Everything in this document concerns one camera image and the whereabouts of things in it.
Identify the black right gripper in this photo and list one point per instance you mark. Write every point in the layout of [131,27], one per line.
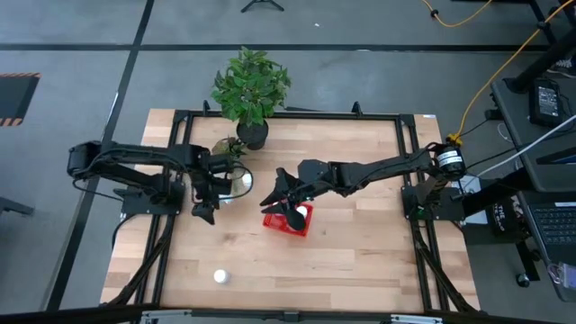
[315,177]

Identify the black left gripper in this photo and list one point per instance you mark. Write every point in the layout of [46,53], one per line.
[213,188]

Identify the white plastic pill bottle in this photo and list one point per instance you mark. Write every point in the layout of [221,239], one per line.
[221,276]
[245,180]
[302,210]

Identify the red plastic slotted basket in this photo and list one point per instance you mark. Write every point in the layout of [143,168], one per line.
[274,222]

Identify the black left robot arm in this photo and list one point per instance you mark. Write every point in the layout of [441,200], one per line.
[144,157]

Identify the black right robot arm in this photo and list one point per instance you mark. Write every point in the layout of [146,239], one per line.
[382,168]

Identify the small trailing succulent plant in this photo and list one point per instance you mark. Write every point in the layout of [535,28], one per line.
[228,146]

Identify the black metal crossbar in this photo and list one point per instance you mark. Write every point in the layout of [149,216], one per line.
[288,317]

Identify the tall green plant black pot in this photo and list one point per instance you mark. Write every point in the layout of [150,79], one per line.
[252,85]

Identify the grey chair leg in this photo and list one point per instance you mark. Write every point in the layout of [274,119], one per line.
[15,207]

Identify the black tripod feet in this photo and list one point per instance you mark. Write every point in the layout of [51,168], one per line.
[262,3]

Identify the black bag white lettering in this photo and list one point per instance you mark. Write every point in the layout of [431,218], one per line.
[506,218]

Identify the black orange striped floor mat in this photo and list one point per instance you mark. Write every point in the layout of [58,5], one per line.
[15,99]

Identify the dark grey side desk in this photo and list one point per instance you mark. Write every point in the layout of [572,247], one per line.
[513,117]

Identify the black caster wheel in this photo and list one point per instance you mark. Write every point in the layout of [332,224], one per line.
[523,280]

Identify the black laptop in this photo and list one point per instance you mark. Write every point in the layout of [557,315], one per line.
[555,225]

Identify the black power brick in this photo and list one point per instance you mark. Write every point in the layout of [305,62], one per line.
[546,102]

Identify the black stand pole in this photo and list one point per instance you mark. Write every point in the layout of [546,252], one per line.
[540,65]

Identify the clear plastic badge holder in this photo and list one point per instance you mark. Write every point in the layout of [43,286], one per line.
[564,281]

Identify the person's shoe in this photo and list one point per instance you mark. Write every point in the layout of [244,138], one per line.
[563,66]

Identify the black aluminium table frame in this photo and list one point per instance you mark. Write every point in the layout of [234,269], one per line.
[315,115]

